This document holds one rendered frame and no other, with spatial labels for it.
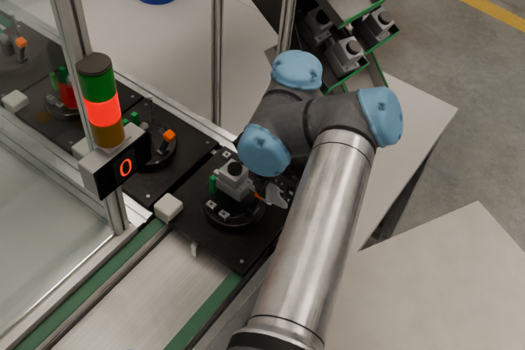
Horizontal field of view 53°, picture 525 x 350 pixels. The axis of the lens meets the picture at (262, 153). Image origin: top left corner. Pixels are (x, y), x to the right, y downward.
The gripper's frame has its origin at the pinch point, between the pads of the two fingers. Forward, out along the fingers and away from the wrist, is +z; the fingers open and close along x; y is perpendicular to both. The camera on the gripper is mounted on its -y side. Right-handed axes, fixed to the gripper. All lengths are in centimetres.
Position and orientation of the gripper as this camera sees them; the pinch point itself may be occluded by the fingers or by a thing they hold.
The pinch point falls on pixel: (268, 197)
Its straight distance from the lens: 105.2
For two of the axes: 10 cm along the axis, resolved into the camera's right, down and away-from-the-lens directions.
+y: 8.1, 4.8, -3.4
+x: 5.9, -5.9, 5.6
